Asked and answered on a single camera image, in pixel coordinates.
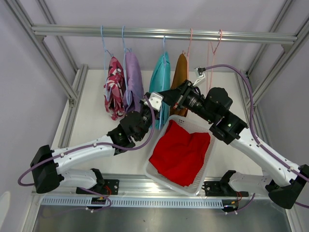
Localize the pink wire hanger brown trousers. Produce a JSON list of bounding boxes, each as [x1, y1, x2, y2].
[[183, 28, 193, 65]]

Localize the aluminium hanging rail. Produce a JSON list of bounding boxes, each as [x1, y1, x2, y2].
[[31, 24, 297, 45]]

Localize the blue wire hanger floral trousers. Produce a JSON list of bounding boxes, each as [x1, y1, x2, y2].
[[99, 25, 114, 102]]

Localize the white slotted cable duct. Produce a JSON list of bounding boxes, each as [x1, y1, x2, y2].
[[41, 196, 224, 209]]

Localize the aluminium frame left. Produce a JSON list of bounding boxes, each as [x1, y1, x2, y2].
[[4, 0, 88, 148]]

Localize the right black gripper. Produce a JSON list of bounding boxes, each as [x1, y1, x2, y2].
[[157, 80, 215, 124]]

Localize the blue wire hanger teal trousers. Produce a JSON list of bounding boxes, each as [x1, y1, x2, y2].
[[159, 36, 167, 129]]

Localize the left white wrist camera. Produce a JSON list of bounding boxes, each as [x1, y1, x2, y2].
[[144, 92, 164, 112]]

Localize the white plastic basket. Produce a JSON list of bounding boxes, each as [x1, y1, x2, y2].
[[144, 115, 216, 196]]

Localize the blue wire hanger lilac trousers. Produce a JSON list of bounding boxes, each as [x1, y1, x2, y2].
[[122, 26, 137, 111]]

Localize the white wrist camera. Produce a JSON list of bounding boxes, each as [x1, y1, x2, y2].
[[144, 92, 164, 112], [193, 67, 206, 87]]

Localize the pink floral trousers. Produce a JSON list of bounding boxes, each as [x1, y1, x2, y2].
[[103, 56, 126, 120]]

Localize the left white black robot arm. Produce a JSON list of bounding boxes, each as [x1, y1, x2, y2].
[[30, 101, 161, 194]]

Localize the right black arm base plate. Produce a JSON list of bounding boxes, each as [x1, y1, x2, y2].
[[201, 181, 237, 197]]

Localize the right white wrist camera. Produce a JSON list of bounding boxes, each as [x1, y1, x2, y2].
[[193, 67, 206, 87]]

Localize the aluminium frame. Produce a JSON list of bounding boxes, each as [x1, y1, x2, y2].
[[246, 0, 309, 142], [4, 0, 88, 148]]

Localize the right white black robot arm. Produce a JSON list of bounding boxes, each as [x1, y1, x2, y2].
[[154, 81, 309, 209]]

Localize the red trousers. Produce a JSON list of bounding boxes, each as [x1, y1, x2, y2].
[[149, 120, 211, 187]]

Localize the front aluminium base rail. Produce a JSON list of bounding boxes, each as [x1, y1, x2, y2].
[[30, 172, 273, 200]]

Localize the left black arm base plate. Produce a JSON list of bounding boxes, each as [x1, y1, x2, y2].
[[76, 179, 119, 196]]

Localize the aluminium frame right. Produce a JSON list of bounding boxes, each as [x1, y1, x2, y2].
[[246, 0, 309, 142]]

